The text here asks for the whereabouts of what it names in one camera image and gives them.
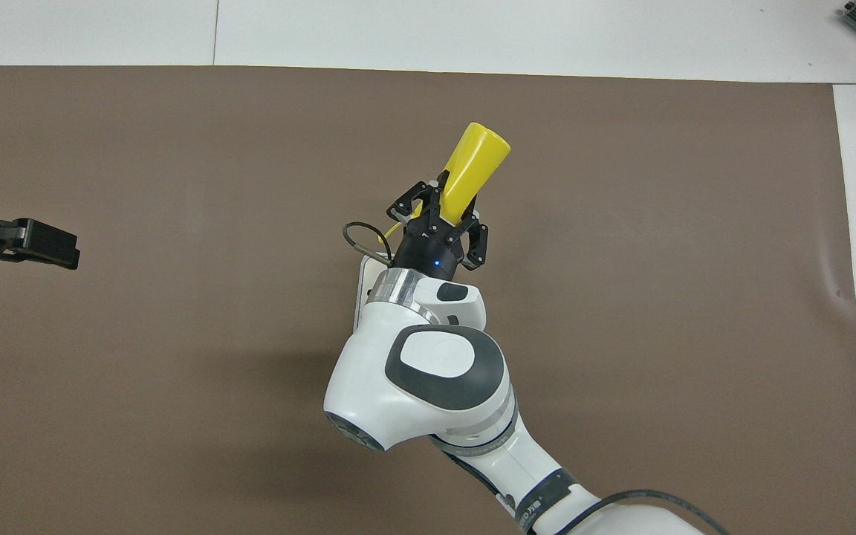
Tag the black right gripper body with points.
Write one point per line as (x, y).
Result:
(432, 253)

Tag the yellow squeeze bottle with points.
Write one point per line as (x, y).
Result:
(476, 163)

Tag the silver digital kitchen scale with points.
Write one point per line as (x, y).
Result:
(365, 290)

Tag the brown table mat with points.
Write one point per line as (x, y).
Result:
(175, 371)

